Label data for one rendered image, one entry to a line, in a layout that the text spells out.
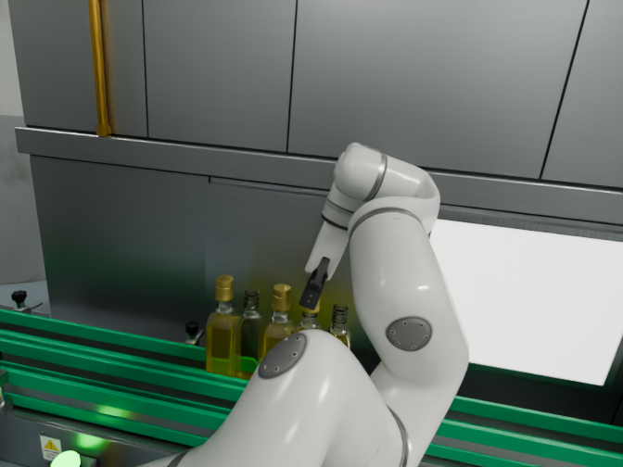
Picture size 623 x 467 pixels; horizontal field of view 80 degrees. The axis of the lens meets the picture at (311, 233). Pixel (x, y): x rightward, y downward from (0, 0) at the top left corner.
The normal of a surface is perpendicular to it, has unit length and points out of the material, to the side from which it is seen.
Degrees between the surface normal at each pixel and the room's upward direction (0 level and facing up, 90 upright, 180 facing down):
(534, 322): 90
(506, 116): 90
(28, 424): 90
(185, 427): 90
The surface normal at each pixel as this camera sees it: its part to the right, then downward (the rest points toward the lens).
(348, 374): 0.80, -0.36
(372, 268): -0.68, -0.63
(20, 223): 0.48, 0.30
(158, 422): -0.18, 0.28
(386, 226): -0.29, -0.80
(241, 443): -0.55, -0.51
